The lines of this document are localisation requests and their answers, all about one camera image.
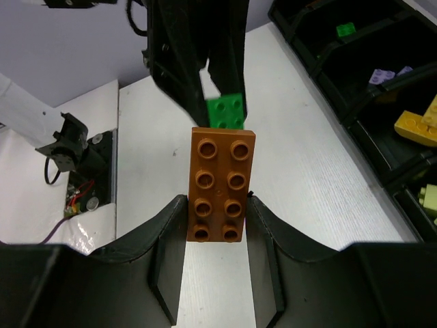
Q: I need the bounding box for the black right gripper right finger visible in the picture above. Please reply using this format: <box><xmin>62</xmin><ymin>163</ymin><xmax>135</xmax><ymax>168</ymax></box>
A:
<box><xmin>246</xmin><ymin>196</ymin><xmax>436</xmax><ymax>327</ymax></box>

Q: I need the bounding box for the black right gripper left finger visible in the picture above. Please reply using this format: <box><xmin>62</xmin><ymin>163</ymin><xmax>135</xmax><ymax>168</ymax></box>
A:
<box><xmin>1</xmin><ymin>195</ymin><xmax>188</xmax><ymax>327</ymax></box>

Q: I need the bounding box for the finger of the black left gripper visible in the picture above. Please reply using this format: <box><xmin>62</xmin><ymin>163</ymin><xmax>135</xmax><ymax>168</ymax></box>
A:
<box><xmin>143</xmin><ymin>1</ymin><xmax>248</xmax><ymax>127</ymax></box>

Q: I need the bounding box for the green lego piece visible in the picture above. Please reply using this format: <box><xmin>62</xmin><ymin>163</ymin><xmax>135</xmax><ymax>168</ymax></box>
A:
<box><xmin>206</xmin><ymin>94</ymin><xmax>245</xmax><ymax>130</ymax></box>

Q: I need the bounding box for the brown lego plate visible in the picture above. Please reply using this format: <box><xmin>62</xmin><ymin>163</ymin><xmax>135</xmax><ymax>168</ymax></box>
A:
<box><xmin>186</xmin><ymin>127</ymin><xmax>256</xmax><ymax>243</ymax></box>

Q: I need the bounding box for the lime rounded lego brick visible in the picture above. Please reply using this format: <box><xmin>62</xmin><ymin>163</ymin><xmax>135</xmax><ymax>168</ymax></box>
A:
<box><xmin>418</xmin><ymin>184</ymin><xmax>437</xmax><ymax>224</ymax></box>

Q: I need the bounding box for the purple small lego brick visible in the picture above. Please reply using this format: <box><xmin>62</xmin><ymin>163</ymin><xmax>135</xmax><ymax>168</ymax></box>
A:
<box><xmin>369</xmin><ymin>69</ymin><xmax>396</xmax><ymax>85</ymax></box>

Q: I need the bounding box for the yellow curved lego brick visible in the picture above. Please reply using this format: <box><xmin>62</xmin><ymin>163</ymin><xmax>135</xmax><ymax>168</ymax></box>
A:
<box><xmin>394</xmin><ymin>111</ymin><xmax>436</xmax><ymax>148</ymax></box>

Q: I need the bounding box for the green lego brick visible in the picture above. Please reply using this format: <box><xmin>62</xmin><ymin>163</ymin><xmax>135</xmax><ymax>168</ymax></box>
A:
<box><xmin>336</xmin><ymin>22</ymin><xmax>356</xmax><ymax>38</ymax></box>

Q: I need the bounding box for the yellow small lego brick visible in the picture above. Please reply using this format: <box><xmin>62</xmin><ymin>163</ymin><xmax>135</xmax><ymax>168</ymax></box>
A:
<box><xmin>421</xmin><ymin>95</ymin><xmax>437</xmax><ymax>128</ymax></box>

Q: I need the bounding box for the black bin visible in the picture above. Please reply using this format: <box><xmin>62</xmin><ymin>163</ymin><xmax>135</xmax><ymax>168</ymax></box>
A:
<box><xmin>268</xmin><ymin>0</ymin><xmax>320</xmax><ymax>21</ymax></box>
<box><xmin>313</xmin><ymin>15</ymin><xmax>436</xmax><ymax>120</ymax></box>
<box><xmin>387</xmin><ymin>163</ymin><xmax>436</xmax><ymax>243</ymax></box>
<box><xmin>272</xmin><ymin>0</ymin><xmax>407</xmax><ymax>72</ymax></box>
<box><xmin>344</xmin><ymin>73</ymin><xmax>436</xmax><ymax>185</ymax></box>

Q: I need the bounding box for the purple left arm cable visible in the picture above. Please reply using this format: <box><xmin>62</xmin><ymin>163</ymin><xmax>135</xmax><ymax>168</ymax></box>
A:
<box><xmin>37</xmin><ymin>215</ymin><xmax>71</xmax><ymax>245</ymax></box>

